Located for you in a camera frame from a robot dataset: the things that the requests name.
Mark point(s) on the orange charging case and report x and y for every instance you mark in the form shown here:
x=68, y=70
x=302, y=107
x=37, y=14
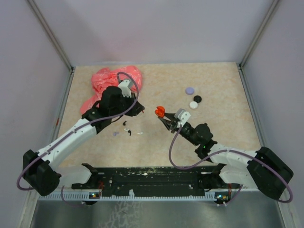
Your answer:
x=160, y=111

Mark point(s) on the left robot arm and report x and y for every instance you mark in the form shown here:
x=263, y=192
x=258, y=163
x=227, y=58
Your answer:
x=39, y=169

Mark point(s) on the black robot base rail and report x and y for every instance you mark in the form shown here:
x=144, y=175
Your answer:
x=154, y=181

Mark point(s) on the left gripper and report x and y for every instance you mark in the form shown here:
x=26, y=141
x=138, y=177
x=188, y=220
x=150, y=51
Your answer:
x=136, y=109

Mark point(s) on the white round charging case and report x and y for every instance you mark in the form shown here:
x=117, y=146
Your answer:
x=193, y=105

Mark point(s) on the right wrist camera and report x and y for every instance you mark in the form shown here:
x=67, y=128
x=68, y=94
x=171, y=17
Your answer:
x=182, y=117

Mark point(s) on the black round charging case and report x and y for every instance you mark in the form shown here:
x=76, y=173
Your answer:
x=197, y=99

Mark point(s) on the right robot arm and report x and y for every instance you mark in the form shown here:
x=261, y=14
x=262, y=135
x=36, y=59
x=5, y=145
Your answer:
x=261, y=169

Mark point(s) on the purple round charging case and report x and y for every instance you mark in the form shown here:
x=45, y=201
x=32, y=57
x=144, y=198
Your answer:
x=189, y=90

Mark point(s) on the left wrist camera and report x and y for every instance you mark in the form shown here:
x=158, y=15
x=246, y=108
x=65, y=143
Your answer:
x=125, y=86

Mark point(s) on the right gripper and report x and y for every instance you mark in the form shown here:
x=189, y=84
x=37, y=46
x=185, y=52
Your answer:
x=172, y=126

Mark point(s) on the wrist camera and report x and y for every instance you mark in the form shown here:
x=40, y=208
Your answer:
x=125, y=86
x=182, y=117

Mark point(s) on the crumpled pink cloth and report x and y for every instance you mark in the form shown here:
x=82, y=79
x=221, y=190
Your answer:
x=106, y=77

